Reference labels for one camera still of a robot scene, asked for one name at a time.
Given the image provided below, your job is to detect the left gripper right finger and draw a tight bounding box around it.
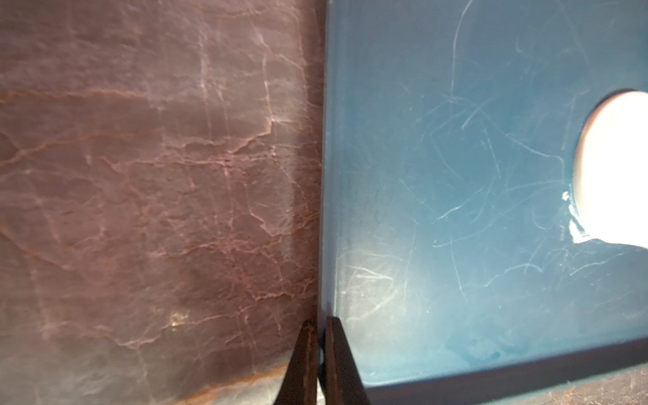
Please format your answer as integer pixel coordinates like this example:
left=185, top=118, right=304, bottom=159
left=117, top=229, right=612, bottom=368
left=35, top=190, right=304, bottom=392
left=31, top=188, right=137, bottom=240
left=323, top=317, right=371, bottom=405

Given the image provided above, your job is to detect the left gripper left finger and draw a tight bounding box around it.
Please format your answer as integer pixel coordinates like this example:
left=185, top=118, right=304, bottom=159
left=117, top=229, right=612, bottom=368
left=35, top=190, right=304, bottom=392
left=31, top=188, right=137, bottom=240
left=274, top=320, right=319, bottom=405

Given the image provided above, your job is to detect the teal tray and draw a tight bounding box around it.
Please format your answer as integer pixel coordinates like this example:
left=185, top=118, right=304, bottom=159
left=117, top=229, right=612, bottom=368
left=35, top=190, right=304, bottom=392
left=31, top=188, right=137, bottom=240
left=319, top=1, right=647, bottom=404

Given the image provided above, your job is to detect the white dough piece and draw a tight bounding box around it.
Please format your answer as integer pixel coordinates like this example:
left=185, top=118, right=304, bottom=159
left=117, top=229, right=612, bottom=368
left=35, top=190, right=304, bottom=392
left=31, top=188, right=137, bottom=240
left=569, top=90, right=647, bottom=248

